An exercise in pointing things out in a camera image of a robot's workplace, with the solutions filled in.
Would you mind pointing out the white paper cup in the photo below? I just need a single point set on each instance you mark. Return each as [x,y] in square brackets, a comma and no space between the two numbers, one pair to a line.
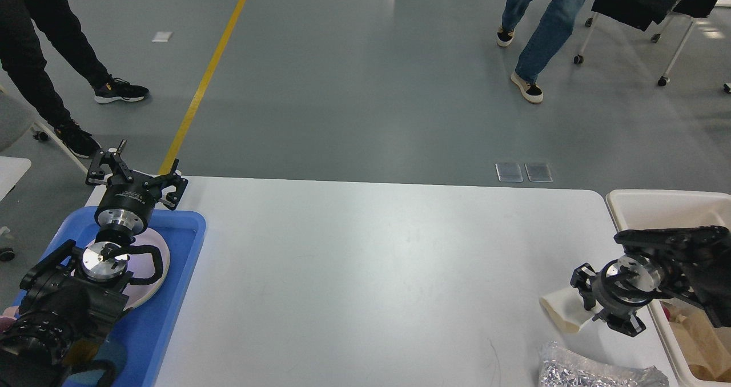
[566,310]

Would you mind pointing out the blue plastic tray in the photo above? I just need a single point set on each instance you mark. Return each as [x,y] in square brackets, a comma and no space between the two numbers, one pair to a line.
[146,331]

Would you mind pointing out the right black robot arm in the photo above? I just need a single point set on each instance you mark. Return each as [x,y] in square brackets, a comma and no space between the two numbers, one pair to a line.
[688,264]

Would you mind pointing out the white side table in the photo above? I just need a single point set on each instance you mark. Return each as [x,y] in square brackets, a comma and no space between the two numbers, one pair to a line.
[12,170]

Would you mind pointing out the pink plate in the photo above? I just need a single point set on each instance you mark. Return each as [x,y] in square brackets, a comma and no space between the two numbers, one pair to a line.
[148,290]

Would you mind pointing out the person in blue jeans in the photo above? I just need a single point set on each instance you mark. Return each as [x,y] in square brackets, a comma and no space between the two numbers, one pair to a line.
[554,28]

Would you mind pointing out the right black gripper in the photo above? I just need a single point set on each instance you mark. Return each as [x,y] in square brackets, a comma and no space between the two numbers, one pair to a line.
[618,299]

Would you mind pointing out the white clothes rack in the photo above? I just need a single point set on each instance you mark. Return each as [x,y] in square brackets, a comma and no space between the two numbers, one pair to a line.
[682,53]

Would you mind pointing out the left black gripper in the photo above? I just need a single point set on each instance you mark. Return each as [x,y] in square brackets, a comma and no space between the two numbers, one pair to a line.
[128,202]

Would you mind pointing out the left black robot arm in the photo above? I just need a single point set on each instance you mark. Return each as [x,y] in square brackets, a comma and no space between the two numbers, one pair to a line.
[75,296]

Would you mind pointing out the brown paper bag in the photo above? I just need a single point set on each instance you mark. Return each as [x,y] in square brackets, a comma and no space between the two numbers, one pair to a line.
[700,351]

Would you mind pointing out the teal mug yellow inside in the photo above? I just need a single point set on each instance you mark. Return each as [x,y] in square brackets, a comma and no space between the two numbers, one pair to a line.
[110,350]

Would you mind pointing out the crumpled foil piece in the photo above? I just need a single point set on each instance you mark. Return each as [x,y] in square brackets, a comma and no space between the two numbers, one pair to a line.
[562,367]

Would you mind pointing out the pink HOME mug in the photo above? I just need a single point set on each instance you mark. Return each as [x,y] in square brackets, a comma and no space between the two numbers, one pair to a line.
[8,317]

